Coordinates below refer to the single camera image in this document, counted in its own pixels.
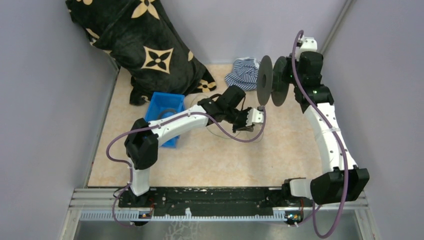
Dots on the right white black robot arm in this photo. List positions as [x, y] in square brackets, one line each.
[340, 172]

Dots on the black cable spool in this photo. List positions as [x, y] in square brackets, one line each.
[273, 81]

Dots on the black beige floral blanket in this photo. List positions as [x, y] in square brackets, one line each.
[139, 36]

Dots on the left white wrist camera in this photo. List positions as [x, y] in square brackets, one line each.
[254, 117]

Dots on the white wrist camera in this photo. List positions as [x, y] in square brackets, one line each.
[305, 44]
[254, 117]

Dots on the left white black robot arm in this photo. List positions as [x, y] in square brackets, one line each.
[142, 144]

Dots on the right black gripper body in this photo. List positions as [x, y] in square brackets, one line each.
[289, 77]

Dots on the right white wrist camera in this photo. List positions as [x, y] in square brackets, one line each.
[305, 44]

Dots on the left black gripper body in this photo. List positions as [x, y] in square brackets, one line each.
[239, 119]

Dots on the blue plastic bin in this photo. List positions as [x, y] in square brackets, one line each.
[164, 105]

